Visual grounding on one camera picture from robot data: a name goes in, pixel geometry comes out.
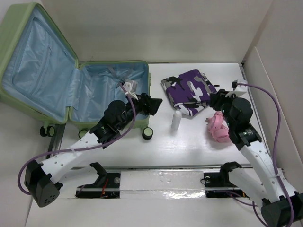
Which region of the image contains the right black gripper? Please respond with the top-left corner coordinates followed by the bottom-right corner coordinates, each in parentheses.
top-left (210, 89), bottom-right (240, 129)

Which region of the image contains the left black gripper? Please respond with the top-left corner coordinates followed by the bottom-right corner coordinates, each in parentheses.
top-left (117, 93), bottom-right (161, 131)

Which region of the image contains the white plastic bottle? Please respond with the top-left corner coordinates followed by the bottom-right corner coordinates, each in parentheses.
top-left (171, 110), bottom-right (182, 130)

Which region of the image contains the pink mesh bath pouf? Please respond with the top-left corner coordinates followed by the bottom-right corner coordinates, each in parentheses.
top-left (205, 111), bottom-right (231, 143)

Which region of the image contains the purple camouflage garment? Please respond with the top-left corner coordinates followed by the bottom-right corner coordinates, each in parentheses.
top-left (161, 69), bottom-right (217, 117)

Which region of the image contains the green hard-shell suitcase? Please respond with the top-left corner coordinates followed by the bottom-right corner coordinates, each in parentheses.
top-left (0, 2), bottom-right (151, 137)

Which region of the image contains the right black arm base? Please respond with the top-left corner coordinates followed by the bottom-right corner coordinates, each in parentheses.
top-left (200, 162), bottom-right (248, 198)

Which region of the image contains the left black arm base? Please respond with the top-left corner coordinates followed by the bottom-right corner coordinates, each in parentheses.
top-left (75, 162), bottom-right (121, 199)

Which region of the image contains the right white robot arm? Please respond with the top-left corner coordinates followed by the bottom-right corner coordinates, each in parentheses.
top-left (210, 89), bottom-right (303, 227)

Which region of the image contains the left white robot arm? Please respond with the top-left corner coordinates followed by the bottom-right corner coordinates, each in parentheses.
top-left (24, 93), bottom-right (162, 208)

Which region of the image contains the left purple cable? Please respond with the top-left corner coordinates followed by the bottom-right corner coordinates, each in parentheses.
top-left (18, 82), bottom-right (136, 196)

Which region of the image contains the purple cable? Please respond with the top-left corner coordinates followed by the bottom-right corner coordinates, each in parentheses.
top-left (18, 82), bottom-right (136, 196)
top-left (236, 81), bottom-right (295, 225)

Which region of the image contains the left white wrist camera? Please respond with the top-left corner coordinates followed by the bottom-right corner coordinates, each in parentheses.
top-left (122, 80), bottom-right (138, 93)

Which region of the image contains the aluminium front rail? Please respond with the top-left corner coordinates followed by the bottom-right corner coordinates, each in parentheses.
top-left (47, 163), bottom-right (282, 172)

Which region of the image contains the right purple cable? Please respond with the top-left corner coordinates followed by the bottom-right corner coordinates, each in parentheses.
top-left (236, 81), bottom-right (295, 225)

